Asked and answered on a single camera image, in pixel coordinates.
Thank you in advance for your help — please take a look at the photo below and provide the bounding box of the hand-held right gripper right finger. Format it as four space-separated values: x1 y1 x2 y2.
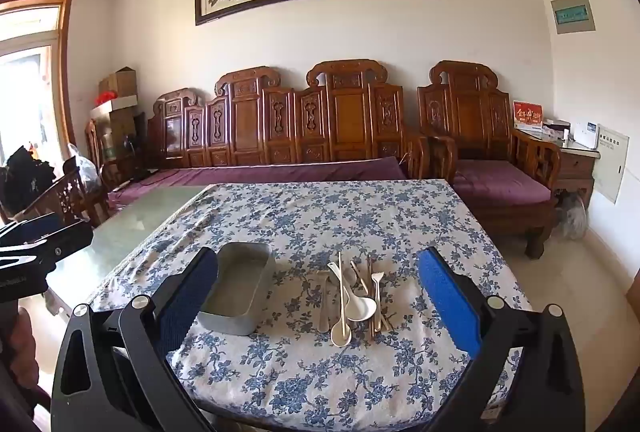
417 248 587 432

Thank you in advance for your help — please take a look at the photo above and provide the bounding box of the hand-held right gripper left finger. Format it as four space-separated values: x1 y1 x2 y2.
50 247 219 432

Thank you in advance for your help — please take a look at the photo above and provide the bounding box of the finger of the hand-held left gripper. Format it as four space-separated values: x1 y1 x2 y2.
0 212 61 243
20 220 95 263

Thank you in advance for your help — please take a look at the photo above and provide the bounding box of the grey metal tray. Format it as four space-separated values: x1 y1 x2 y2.
199 242 277 337

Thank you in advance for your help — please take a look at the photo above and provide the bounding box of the white plastic fork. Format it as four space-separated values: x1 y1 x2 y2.
370 271 396 333

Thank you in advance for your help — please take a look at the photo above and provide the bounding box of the white plastic soup spoon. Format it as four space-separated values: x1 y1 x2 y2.
327 262 378 321

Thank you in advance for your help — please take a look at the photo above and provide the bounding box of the person's left hand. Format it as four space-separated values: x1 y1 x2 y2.
0 307 42 395

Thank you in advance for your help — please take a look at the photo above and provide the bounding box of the wooden chair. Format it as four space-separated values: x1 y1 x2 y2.
15 167 108 227

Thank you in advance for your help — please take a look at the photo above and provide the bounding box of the black cloth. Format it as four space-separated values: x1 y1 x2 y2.
0 147 56 213

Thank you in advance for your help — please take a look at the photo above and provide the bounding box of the brown wooden chopstick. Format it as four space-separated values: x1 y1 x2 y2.
374 284 396 334

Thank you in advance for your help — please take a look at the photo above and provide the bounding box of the clear plastic bag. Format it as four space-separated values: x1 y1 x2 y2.
67 143 103 193

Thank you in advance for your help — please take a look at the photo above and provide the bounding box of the grey metal utensil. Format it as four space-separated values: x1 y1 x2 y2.
317 270 333 334

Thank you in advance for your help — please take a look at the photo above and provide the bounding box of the purple armchair cushion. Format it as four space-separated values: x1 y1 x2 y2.
452 159 553 205

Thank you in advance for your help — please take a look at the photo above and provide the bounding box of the white lidded box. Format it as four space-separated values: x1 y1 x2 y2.
90 96 138 119

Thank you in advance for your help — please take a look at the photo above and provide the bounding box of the purple bench cushion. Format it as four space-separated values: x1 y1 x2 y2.
107 157 408 207

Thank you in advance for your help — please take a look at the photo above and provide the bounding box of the blue floral tablecloth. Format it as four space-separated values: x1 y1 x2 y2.
85 179 533 428

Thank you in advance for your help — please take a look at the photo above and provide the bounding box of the brown cardboard box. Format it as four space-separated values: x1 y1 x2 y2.
97 68 138 97

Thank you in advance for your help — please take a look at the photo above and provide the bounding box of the wooden side table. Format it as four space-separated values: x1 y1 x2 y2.
515 124 601 207

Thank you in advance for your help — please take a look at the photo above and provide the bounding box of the carved wooden armchair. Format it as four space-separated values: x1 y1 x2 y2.
417 60 563 260

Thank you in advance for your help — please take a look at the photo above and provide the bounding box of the carved wooden sofa bench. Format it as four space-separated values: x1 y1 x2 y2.
147 59 426 183

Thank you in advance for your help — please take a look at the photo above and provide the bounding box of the wooden door frame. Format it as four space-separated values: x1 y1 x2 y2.
0 0 75 147

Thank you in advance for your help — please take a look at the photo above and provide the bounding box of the white wall panel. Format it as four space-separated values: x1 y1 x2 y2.
595 124 630 205

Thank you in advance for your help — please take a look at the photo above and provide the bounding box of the grey wall box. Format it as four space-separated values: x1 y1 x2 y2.
551 0 597 34

